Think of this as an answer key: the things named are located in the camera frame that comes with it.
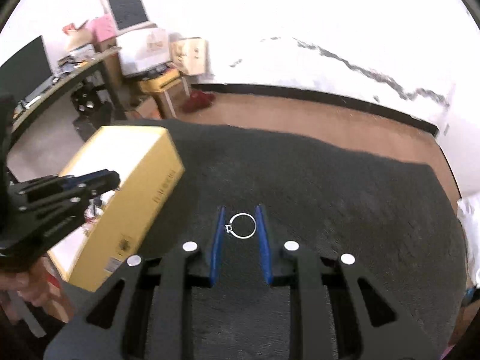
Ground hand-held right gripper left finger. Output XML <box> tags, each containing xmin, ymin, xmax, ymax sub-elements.
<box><xmin>43</xmin><ymin>205</ymin><xmax>226</xmax><ymax>360</ymax></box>

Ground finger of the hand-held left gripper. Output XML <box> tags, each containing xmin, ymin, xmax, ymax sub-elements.
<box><xmin>19</xmin><ymin>187</ymin><xmax>113</xmax><ymax>229</ymax></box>
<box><xmin>11</xmin><ymin>170</ymin><xmax>121</xmax><ymax>196</ymax></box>

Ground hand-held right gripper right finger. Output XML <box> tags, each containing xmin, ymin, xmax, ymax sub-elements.
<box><xmin>255</xmin><ymin>204</ymin><xmax>439</xmax><ymax>360</ymax></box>

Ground silver ring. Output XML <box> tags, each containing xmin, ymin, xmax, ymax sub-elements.
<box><xmin>224</xmin><ymin>212</ymin><xmax>257</xmax><ymax>239</ymax></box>

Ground person's left hand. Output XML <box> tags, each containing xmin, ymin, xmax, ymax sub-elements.
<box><xmin>0</xmin><ymin>260</ymin><xmax>49</xmax><ymax>308</ymax></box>

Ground black speaker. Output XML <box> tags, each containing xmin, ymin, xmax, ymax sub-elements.
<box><xmin>71</xmin><ymin>86</ymin><xmax>102</xmax><ymax>111</ymax></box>

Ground dark patterned mat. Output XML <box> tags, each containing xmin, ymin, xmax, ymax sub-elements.
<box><xmin>49</xmin><ymin>118</ymin><xmax>469</xmax><ymax>360</ymax></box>

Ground brown cardboard box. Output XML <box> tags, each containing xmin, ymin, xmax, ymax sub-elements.
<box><xmin>150</xmin><ymin>77</ymin><xmax>190</xmax><ymax>119</ymax></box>

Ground dark desk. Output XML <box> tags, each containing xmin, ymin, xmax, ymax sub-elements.
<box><xmin>11</xmin><ymin>47</ymin><xmax>128</xmax><ymax>136</ymax></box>

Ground yellow and black box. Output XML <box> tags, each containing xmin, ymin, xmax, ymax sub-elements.
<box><xmin>137</xmin><ymin>68</ymin><xmax>181</xmax><ymax>92</ymax></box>

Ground red cloth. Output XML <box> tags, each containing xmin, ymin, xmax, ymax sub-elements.
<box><xmin>182</xmin><ymin>90</ymin><xmax>216</xmax><ymax>114</ymax></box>

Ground white gift bag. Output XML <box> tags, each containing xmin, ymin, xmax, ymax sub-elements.
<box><xmin>115</xmin><ymin>28</ymin><xmax>170</xmax><ymax>77</ymax></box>

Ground black monitor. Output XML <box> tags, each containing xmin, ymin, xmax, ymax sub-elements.
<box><xmin>0</xmin><ymin>35</ymin><xmax>55</xmax><ymax>100</ymax></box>

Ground tan paper bag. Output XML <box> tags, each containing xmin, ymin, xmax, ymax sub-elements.
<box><xmin>63</xmin><ymin>22</ymin><xmax>94</xmax><ymax>51</ymax></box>

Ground pink box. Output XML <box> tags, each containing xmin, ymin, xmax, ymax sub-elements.
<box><xmin>90</xmin><ymin>15</ymin><xmax>118</xmax><ymax>44</ymax></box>

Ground brown gift bag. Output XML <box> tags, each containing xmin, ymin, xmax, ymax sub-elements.
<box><xmin>170</xmin><ymin>37</ymin><xmax>209</xmax><ymax>76</ymax></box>

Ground white framed dark board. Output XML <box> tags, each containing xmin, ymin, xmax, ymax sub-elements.
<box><xmin>100</xmin><ymin>0</ymin><xmax>152</xmax><ymax>32</ymax></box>

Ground white printed plastic bag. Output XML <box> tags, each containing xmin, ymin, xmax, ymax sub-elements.
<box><xmin>457</xmin><ymin>197</ymin><xmax>480</xmax><ymax>271</ymax></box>

